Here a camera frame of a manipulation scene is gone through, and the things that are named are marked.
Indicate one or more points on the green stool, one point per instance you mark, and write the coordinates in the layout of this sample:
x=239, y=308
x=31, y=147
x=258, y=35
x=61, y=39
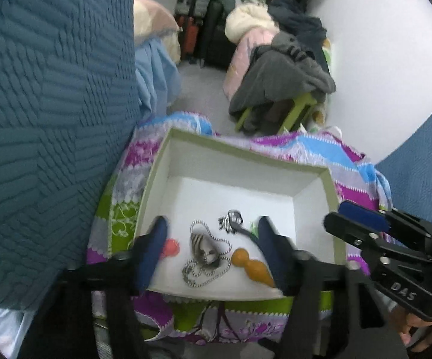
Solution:
x=298, y=106

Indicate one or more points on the purple green floral cloth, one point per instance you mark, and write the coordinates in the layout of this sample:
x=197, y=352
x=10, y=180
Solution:
x=238, y=329

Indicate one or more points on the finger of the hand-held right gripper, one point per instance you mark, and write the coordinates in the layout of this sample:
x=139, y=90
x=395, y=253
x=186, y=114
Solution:
x=361, y=213
x=350, y=232

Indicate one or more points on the orange gourd pendant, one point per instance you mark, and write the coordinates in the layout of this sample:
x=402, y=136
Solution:
x=253, y=267

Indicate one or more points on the red suitcase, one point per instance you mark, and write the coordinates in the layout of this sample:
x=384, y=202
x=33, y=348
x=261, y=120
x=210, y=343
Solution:
x=189, y=37

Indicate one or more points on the pink heart charm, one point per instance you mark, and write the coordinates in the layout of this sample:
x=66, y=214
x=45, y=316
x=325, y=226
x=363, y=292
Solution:
x=171, y=248

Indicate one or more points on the large blue textured chair back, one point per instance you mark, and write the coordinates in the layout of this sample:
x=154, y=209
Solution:
x=51, y=119

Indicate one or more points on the cream fleece blanket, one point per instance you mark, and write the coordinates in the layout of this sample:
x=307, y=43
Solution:
x=249, y=20

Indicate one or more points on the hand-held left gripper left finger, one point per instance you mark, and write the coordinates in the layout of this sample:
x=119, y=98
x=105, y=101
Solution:
x=152, y=254

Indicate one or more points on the navy jacket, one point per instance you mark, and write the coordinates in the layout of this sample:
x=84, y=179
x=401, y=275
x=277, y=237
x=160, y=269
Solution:
x=302, y=26

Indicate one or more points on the black suitcase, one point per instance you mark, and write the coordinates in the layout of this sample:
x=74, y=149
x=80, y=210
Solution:
x=216, y=37

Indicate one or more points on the small blue textured chair back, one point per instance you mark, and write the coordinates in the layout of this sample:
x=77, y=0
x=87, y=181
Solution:
x=418, y=172

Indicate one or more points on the pink pillow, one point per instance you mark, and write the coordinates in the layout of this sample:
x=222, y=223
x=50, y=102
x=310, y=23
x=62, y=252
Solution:
x=152, y=15

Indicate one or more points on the grey hoodie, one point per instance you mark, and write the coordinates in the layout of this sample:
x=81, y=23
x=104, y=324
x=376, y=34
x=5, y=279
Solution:
x=275, y=74

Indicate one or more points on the green cardboard box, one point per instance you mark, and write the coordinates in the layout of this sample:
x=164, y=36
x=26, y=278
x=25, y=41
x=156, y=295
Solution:
x=238, y=190

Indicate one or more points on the person's right hand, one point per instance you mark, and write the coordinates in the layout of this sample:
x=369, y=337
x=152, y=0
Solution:
x=406, y=321

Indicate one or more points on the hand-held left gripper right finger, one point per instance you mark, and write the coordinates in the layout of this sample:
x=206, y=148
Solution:
x=272, y=254

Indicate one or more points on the pink quilt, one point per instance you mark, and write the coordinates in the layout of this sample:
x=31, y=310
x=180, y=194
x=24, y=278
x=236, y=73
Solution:
x=242, y=60

